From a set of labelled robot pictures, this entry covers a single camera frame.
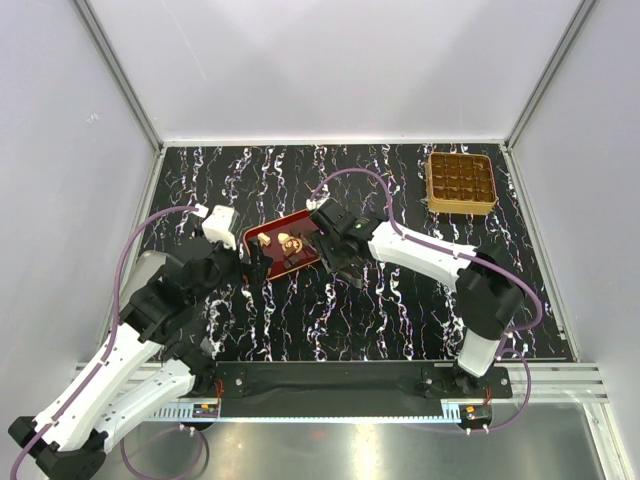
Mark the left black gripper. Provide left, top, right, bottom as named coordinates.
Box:
left=189, top=234, right=273, bottom=307

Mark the white square chocolate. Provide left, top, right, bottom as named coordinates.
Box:
left=257, top=232, right=272, bottom=247

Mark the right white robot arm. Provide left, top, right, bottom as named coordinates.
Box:
left=306, top=198, right=525, bottom=397

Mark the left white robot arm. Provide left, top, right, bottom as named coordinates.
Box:
left=8, top=237, right=273, bottom=479

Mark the dark square chocolate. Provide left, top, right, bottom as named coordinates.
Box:
left=283, top=255, right=300, bottom=269

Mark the gold chocolate box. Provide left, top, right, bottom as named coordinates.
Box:
left=425, top=152, right=498, bottom=216

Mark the red rectangular tray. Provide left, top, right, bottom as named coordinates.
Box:
left=243, top=209, right=320, bottom=280

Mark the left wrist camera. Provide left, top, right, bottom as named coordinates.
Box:
left=194, top=204, right=238, bottom=250

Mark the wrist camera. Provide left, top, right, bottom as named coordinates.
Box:
left=194, top=204, right=238, bottom=250
left=305, top=190, right=331, bottom=212

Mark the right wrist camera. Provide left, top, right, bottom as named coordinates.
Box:
left=305, top=190, right=331, bottom=212

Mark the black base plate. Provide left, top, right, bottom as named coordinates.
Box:
left=210, top=360, right=513, bottom=401

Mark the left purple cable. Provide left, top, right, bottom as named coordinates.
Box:
left=10, top=204, right=201, bottom=474

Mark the white cable duct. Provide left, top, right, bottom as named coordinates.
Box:
left=147, top=398, right=488, bottom=424

